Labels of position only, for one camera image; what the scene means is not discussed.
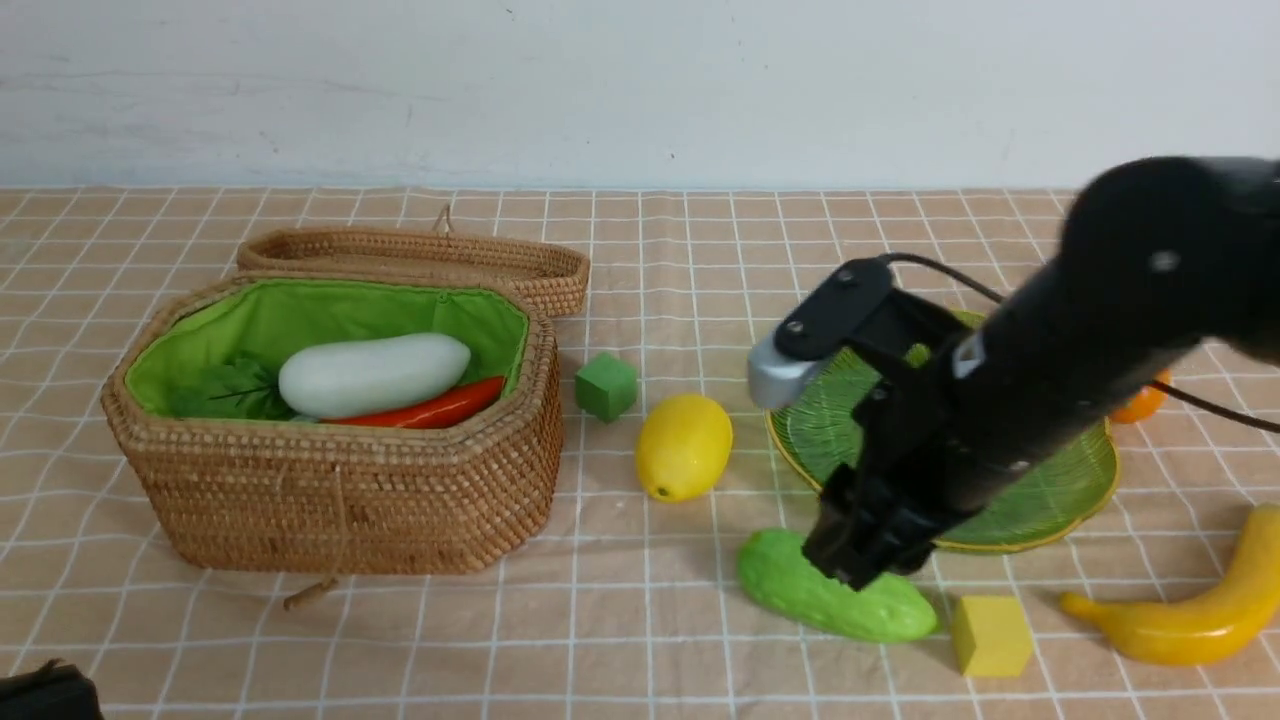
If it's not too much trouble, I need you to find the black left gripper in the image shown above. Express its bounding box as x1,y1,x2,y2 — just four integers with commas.
1,660,104,720

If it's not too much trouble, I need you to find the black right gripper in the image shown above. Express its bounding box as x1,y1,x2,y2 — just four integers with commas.
803,290,1001,591

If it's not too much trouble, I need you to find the green plastic cucumber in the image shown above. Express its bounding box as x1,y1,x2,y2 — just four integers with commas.
737,527,940,644

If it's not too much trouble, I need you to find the yellow plastic lemon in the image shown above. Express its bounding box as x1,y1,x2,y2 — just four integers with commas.
634,393,733,503

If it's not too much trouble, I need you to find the orange plastic mango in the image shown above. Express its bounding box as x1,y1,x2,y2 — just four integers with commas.
1108,368,1172,425

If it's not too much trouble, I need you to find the yellow plastic banana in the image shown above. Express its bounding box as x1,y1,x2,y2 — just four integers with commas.
1059,503,1279,666

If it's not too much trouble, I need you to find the white plastic radish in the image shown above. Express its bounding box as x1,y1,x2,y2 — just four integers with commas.
168,332,472,421

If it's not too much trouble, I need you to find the orange plastic carrot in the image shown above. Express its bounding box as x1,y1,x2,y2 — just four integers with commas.
323,375,506,430

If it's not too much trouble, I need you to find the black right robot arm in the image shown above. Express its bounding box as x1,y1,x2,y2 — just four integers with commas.
774,158,1277,589

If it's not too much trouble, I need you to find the green glass leaf plate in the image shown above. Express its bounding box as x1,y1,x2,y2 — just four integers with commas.
765,350,1120,555

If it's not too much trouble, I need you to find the yellow foam cube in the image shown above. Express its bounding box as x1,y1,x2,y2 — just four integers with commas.
950,594,1036,678

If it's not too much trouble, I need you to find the checkered beige tablecloth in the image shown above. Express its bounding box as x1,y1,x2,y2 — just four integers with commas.
1,187,1277,719

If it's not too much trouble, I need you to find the green foam cube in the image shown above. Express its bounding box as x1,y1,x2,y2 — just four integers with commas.
573,352,639,423

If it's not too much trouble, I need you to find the woven rattan basket lid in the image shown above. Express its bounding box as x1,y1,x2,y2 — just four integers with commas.
236,208,590,316

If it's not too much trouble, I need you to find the woven rattan basket green lining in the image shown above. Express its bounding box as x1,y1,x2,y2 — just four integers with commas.
100,272,563,577

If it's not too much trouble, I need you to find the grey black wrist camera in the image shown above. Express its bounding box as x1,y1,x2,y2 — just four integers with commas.
748,258,896,413

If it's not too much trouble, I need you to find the black camera cable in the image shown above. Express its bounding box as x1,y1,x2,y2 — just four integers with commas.
881,252,1280,436

